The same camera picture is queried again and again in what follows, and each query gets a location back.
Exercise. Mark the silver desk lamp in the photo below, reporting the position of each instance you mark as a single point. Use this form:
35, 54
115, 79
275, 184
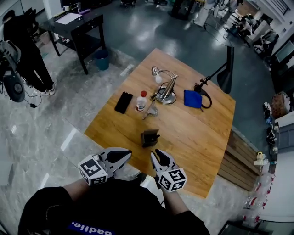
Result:
166, 97

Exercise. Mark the person's black shoe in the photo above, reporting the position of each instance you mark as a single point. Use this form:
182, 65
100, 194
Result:
140, 177

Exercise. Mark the grey wheeled machine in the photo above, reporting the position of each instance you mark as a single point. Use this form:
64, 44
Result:
13, 87

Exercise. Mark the black side table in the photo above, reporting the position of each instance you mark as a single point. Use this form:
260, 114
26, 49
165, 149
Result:
75, 29

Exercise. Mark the black monitor on stand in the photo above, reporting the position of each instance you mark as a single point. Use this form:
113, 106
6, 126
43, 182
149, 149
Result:
243, 229

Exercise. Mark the person's black shirt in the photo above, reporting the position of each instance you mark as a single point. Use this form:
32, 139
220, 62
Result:
114, 206

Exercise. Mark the purple case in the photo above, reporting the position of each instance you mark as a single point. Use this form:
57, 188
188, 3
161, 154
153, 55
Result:
84, 11

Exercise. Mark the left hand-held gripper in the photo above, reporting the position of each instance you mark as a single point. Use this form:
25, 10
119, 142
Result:
93, 171

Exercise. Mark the round table with black base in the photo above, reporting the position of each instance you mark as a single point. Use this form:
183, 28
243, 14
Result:
181, 10

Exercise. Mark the brown woven basket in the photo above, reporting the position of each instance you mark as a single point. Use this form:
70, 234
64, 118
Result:
280, 104

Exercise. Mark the white paper sheet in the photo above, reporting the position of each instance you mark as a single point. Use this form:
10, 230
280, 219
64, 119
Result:
69, 18

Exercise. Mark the white mug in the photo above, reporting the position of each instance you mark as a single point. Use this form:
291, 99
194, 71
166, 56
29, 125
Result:
66, 8

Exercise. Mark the black smartphone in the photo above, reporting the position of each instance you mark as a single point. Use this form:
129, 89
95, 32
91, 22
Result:
123, 102

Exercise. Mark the white jug with yellow cap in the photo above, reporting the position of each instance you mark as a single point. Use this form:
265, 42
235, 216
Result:
260, 159

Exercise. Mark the wooden slat bench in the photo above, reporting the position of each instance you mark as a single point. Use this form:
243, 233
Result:
239, 165

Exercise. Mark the black desk lamp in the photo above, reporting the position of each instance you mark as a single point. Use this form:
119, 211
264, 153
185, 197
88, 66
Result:
226, 78

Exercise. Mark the clear bottle with red cap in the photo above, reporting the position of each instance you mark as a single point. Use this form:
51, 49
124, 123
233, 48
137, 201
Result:
140, 104

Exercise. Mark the dark brown pen holder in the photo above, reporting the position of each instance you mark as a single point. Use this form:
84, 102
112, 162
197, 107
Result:
150, 132

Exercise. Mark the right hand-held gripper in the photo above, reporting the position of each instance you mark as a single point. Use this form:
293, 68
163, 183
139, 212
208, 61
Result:
172, 180

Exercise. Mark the person's right forearm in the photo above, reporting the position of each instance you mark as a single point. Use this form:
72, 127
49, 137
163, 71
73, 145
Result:
174, 202

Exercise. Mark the blue waste bin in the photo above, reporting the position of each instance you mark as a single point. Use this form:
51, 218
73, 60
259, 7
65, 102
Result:
102, 60

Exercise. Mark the silver scalloped metal piece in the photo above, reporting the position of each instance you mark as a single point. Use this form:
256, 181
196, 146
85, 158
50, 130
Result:
154, 111

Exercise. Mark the row of clear plastic bottles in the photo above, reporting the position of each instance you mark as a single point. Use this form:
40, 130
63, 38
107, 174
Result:
259, 197

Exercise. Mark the blue cloth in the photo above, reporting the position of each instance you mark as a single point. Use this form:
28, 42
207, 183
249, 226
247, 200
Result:
192, 98

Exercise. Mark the person's left forearm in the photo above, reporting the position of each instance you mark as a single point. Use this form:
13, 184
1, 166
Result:
78, 190

